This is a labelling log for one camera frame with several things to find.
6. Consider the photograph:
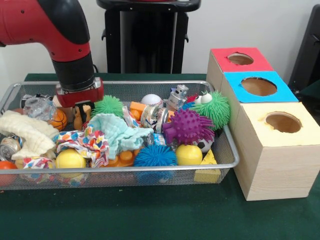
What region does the wooden box with three holes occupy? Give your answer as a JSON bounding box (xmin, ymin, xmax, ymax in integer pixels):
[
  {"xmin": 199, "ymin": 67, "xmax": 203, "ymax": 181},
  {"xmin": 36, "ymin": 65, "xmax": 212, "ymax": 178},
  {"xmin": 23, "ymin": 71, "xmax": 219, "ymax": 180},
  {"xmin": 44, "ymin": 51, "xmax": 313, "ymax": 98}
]
[{"xmin": 206, "ymin": 46, "xmax": 320, "ymax": 201}]

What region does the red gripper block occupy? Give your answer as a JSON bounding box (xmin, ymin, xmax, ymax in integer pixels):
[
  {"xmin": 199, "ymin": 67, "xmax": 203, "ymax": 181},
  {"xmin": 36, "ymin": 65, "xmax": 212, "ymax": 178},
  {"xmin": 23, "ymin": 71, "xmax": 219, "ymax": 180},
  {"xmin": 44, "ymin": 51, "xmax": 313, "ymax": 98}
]
[{"xmin": 55, "ymin": 77, "xmax": 105, "ymax": 119}]

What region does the plain green spiky ball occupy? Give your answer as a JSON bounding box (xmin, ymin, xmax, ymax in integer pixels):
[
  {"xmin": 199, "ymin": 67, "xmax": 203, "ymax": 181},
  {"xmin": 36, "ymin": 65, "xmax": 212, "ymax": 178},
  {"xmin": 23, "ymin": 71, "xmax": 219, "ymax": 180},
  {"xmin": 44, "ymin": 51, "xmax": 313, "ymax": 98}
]
[{"xmin": 91, "ymin": 94, "xmax": 125, "ymax": 119}]

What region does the dark green side tablecloth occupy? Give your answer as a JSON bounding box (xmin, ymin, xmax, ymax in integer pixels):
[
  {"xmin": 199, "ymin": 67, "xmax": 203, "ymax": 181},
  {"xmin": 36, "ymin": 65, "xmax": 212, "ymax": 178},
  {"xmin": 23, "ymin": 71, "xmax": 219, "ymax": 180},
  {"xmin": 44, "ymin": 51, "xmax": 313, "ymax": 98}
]
[{"xmin": 298, "ymin": 79, "xmax": 320, "ymax": 97}]

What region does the cream white cloth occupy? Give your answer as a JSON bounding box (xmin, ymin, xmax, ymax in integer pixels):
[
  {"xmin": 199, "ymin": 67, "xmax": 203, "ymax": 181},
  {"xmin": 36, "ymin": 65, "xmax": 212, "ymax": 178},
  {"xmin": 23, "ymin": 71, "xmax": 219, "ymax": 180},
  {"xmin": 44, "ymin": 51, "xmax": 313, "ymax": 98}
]
[{"xmin": 0, "ymin": 109, "xmax": 60, "ymax": 161}]

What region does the light blue cloth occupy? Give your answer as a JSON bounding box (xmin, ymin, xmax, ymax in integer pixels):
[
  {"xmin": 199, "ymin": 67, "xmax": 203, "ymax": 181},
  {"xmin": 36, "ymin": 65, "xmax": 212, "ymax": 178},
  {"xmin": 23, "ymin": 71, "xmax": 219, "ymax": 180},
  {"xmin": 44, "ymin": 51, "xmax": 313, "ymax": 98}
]
[{"xmin": 88, "ymin": 113, "xmax": 155, "ymax": 160}]

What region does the crushed silver drink can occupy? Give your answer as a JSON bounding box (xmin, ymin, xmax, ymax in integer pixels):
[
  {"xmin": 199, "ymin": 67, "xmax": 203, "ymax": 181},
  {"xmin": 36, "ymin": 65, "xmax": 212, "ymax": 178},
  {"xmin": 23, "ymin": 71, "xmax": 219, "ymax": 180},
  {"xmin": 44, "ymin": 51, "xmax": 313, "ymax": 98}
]
[{"xmin": 140, "ymin": 104, "xmax": 170, "ymax": 133}]

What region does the tan plush bear toy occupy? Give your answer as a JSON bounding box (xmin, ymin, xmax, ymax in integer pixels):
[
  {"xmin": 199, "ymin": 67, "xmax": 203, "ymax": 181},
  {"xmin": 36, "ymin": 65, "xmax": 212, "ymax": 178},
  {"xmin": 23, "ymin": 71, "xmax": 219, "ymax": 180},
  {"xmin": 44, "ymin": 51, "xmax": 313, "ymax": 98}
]
[{"xmin": 73, "ymin": 104, "xmax": 93, "ymax": 131}]

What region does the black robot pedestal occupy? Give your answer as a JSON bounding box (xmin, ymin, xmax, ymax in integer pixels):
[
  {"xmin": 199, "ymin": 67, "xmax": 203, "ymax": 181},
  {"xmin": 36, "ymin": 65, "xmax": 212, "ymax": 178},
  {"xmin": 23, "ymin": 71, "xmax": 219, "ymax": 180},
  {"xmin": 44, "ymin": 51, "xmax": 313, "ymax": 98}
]
[{"xmin": 96, "ymin": 0, "xmax": 202, "ymax": 75}]

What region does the green spiky ball with eyes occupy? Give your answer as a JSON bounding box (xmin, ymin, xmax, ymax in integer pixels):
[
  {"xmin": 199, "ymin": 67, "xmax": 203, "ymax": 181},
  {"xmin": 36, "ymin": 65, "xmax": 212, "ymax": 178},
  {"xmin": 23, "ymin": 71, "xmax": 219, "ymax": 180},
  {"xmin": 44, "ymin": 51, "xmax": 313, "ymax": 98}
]
[{"xmin": 192, "ymin": 90, "xmax": 231, "ymax": 131}]

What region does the silver toy robot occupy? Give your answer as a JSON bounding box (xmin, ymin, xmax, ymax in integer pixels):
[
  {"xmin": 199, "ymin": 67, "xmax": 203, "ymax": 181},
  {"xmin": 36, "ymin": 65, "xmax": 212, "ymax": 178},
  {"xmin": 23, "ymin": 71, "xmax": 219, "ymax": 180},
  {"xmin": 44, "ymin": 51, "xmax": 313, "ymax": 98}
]
[{"xmin": 166, "ymin": 84, "xmax": 190, "ymax": 111}]

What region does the yellow ball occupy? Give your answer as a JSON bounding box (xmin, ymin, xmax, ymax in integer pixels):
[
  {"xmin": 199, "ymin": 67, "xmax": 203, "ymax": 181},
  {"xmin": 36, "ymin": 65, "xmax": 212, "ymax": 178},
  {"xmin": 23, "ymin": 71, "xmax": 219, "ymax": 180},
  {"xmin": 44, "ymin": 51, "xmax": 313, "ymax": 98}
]
[{"xmin": 54, "ymin": 149, "xmax": 88, "ymax": 170}]

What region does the purple spiky toy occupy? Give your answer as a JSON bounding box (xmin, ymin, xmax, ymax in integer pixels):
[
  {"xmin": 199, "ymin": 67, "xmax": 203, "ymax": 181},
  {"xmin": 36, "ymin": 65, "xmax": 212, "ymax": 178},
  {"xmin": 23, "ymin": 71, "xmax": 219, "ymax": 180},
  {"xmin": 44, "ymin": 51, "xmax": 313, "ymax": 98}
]
[{"xmin": 162, "ymin": 108, "xmax": 216, "ymax": 146}]

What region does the black chair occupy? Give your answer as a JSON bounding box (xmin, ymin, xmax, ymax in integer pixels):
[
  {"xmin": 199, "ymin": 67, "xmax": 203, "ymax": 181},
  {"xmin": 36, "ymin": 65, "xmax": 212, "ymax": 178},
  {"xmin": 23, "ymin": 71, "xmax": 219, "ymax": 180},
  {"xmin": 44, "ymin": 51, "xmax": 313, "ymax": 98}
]
[{"xmin": 287, "ymin": 4, "xmax": 320, "ymax": 95}]

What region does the blue spiky ball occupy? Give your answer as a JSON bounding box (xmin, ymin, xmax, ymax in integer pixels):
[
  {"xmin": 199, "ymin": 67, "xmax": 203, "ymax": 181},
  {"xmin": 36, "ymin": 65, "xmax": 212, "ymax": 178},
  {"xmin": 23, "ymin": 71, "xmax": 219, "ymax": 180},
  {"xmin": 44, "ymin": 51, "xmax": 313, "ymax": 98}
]
[{"xmin": 133, "ymin": 144, "xmax": 179, "ymax": 167}]

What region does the shallow clear mesh bin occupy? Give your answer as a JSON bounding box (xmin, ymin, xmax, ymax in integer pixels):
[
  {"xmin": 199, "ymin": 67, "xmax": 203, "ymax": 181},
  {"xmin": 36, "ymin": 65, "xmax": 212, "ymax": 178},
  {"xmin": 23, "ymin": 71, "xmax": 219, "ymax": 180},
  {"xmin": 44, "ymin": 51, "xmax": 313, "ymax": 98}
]
[{"xmin": 0, "ymin": 79, "xmax": 241, "ymax": 192}]

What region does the colourful patterned cloth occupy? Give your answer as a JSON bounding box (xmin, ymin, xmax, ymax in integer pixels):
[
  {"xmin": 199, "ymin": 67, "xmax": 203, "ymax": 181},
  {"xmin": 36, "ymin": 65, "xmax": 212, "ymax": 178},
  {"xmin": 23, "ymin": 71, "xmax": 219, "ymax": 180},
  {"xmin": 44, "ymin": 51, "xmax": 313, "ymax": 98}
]
[{"xmin": 54, "ymin": 124, "xmax": 111, "ymax": 168}]

